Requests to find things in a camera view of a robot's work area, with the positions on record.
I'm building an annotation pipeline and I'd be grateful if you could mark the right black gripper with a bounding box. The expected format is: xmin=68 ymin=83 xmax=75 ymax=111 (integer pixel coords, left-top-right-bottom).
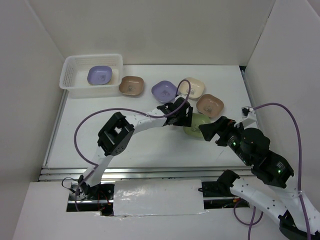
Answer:
xmin=197 ymin=114 xmax=252 ymax=164

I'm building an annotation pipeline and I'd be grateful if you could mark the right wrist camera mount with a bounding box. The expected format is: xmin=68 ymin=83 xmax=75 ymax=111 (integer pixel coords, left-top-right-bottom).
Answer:
xmin=234 ymin=106 xmax=257 ymax=128

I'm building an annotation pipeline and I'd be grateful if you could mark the cream plate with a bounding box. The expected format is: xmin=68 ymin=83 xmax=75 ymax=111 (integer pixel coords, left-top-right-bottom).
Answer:
xmin=178 ymin=77 xmax=205 ymax=100

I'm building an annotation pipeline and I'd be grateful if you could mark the white plastic bin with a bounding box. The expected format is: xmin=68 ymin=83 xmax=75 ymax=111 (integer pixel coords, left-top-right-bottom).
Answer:
xmin=59 ymin=54 xmax=123 ymax=98

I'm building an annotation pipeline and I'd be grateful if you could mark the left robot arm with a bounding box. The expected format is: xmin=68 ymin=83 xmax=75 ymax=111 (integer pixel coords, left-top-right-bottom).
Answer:
xmin=73 ymin=95 xmax=193 ymax=200

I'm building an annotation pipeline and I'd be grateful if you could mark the purple plate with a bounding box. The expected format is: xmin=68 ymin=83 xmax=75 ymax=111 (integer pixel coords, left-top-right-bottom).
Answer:
xmin=151 ymin=80 xmax=177 ymax=103
xmin=87 ymin=66 xmax=113 ymax=85

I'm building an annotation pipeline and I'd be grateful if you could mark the green plate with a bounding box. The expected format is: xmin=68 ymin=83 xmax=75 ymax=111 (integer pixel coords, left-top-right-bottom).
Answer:
xmin=183 ymin=113 xmax=211 ymax=139

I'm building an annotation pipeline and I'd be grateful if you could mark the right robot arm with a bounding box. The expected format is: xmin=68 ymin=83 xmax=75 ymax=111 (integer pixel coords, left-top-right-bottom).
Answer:
xmin=198 ymin=116 xmax=320 ymax=240

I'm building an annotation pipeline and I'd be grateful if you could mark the brown plate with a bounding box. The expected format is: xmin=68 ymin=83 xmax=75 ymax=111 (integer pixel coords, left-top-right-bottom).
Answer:
xmin=196 ymin=94 xmax=224 ymax=118
xmin=119 ymin=75 xmax=145 ymax=97

